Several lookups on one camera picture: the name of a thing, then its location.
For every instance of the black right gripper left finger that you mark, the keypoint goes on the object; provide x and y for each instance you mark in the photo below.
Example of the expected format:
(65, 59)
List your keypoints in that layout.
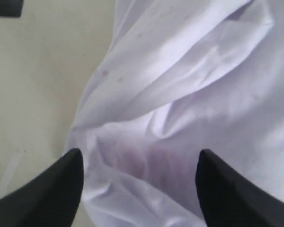
(49, 200)

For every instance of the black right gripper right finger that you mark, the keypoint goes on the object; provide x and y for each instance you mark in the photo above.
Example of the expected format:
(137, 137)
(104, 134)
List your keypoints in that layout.
(227, 199)

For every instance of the white t-shirt red logo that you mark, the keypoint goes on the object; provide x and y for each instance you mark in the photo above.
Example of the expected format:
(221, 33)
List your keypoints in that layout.
(181, 76)

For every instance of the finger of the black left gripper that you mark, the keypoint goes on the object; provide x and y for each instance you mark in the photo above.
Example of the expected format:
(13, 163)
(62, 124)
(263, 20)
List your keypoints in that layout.
(11, 8)

